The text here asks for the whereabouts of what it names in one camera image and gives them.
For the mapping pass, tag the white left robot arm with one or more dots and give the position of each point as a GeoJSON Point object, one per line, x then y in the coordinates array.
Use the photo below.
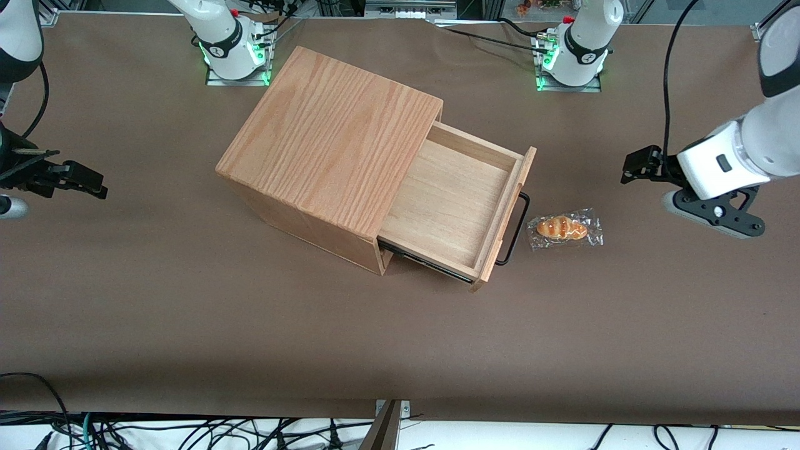
{"type": "Point", "coordinates": [775, 137]}

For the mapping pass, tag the small metal bracket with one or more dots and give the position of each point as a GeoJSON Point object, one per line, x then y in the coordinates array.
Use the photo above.
{"type": "Point", "coordinates": [404, 409]}

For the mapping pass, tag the plastic-wrapped bread roll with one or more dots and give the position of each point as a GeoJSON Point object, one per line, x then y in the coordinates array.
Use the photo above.
{"type": "Point", "coordinates": [562, 228]}

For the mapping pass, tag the wooden pull-out drawer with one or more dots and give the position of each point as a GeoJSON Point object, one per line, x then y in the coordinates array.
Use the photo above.
{"type": "Point", "coordinates": [450, 200]}

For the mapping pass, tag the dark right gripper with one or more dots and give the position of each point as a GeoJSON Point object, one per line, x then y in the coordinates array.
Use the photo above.
{"type": "Point", "coordinates": [14, 164]}

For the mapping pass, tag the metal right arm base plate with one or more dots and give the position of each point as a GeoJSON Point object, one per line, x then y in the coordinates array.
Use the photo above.
{"type": "Point", "coordinates": [215, 81]}

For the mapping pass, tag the black drawer slide rail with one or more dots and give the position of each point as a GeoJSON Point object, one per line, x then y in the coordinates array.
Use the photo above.
{"type": "Point", "coordinates": [425, 263]}

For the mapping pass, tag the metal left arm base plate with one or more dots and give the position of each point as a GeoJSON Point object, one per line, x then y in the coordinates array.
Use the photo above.
{"type": "Point", "coordinates": [587, 89]}

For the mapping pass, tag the wooden drawer cabinet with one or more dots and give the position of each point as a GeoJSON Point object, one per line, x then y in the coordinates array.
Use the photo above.
{"type": "Point", "coordinates": [325, 131]}

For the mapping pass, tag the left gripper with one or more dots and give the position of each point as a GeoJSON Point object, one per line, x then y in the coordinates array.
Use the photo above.
{"type": "Point", "coordinates": [664, 167]}

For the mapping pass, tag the grey background equipment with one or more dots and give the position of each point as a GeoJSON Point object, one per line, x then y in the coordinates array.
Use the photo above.
{"type": "Point", "coordinates": [409, 7]}

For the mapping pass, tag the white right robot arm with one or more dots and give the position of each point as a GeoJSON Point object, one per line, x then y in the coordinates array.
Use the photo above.
{"type": "Point", "coordinates": [19, 31]}

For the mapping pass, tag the table cover mat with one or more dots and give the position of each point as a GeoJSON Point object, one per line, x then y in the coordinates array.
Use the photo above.
{"type": "Point", "coordinates": [187, 325]}

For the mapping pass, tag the aluminium frame profile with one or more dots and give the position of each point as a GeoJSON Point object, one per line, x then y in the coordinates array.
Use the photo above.
{"type": "Point", "coordinates": [765, 28]}
{"type": "Point", "coordinates": [49, 12]}

